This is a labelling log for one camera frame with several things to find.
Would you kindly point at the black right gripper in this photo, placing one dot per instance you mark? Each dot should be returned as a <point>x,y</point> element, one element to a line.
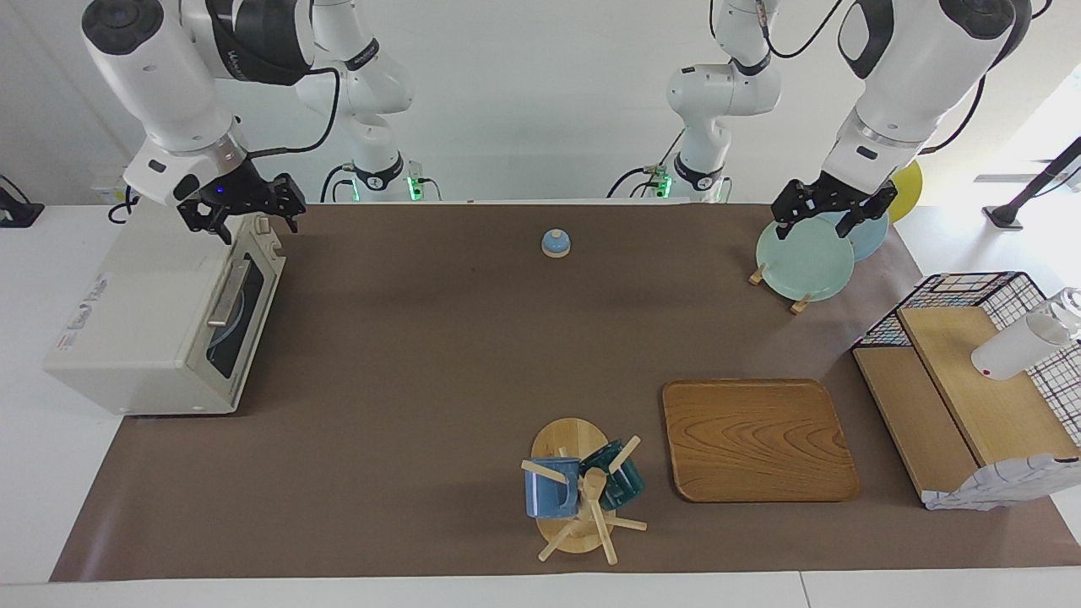
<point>241,192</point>

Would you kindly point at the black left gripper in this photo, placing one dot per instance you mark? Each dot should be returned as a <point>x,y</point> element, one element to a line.
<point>832,198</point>

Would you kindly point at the light blue round plate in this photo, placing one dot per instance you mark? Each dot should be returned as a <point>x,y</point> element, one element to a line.
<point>236,317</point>

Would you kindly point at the cream toaster oven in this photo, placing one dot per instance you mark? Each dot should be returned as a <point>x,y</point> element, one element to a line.
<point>143,321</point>

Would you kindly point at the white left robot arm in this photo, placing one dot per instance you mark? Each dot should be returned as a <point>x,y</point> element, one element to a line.
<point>920,76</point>

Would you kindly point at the pale green racked plate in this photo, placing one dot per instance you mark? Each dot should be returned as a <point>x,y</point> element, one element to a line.
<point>802,262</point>

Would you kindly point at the pale blue racked plate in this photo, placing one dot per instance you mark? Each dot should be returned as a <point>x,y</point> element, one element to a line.
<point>874,238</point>

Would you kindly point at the wooden plate rack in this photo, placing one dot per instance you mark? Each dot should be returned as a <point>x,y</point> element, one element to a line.
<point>800,305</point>

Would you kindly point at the yellow racked plate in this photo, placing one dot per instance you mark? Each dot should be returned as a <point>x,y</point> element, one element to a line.
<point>908,190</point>

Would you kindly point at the green lit control box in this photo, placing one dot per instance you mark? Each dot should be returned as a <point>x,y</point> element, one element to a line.
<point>660,182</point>
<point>417,187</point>

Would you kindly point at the wooden serving tray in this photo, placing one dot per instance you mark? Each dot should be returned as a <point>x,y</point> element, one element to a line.
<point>760,439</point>

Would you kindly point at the black stand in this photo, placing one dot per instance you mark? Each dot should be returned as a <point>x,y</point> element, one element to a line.
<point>1034,186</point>

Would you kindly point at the brown table mat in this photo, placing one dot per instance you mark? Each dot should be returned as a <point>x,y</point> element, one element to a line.
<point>380,422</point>

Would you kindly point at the wooden step shelf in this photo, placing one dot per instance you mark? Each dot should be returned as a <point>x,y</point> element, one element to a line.
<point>971,397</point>

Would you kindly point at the white bottle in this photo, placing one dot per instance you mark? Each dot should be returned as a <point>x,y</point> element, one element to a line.
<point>1018,346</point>

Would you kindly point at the black device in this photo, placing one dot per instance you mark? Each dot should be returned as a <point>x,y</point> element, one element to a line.
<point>17,211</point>

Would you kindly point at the small blue bell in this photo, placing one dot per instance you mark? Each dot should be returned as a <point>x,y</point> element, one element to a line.
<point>556,245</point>

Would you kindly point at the white marbled cloth liner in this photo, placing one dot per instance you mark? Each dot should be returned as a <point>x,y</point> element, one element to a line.
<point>996,485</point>

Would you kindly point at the dark green mug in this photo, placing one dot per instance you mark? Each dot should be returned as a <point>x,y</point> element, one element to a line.
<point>625,485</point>

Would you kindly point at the wooden mug tree stand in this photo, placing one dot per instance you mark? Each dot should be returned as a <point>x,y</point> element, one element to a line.
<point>570,439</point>

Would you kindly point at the blue mug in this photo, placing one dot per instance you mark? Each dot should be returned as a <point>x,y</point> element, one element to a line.
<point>545,494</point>

